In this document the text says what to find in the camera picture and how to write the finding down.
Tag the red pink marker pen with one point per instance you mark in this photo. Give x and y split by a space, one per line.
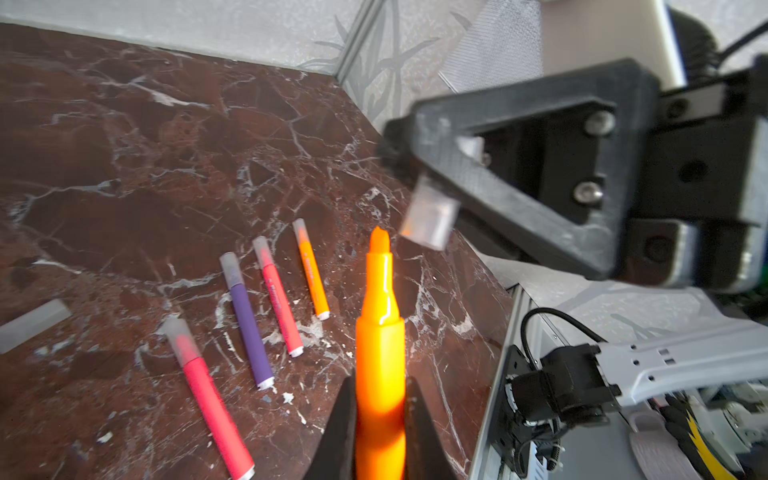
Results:
280 304

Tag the white wire mesh basket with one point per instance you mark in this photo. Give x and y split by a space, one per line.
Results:
501 47

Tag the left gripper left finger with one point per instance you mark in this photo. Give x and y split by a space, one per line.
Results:
334 458

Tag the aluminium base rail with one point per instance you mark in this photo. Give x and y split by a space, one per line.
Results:
565 382

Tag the orange marker pen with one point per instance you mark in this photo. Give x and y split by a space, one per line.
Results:
312 274
380 377

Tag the clear pen cap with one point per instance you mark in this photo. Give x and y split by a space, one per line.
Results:
431 215
32 323

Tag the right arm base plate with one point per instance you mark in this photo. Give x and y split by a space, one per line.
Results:
528 449

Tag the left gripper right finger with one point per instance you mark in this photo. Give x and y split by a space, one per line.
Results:
425 456

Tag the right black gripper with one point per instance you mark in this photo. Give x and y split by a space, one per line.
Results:
549 167

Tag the purple marker pen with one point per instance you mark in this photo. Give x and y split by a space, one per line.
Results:
250 333

